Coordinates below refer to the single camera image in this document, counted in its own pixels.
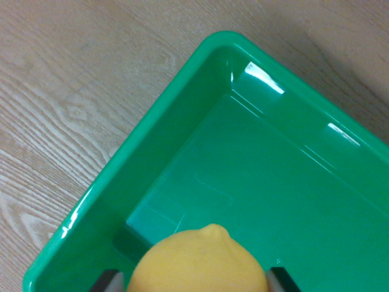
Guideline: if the yellow lemon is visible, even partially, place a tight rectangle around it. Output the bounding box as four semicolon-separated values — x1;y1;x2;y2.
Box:
126;223;269;292

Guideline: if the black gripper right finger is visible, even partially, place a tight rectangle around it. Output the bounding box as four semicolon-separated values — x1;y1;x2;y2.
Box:
264;266;302;292

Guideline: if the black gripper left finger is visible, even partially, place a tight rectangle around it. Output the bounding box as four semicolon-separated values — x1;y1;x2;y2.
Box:
89;269;125;292

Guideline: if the green plastic bin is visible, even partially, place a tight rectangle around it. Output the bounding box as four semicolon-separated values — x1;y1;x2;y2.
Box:
22;30;389;292

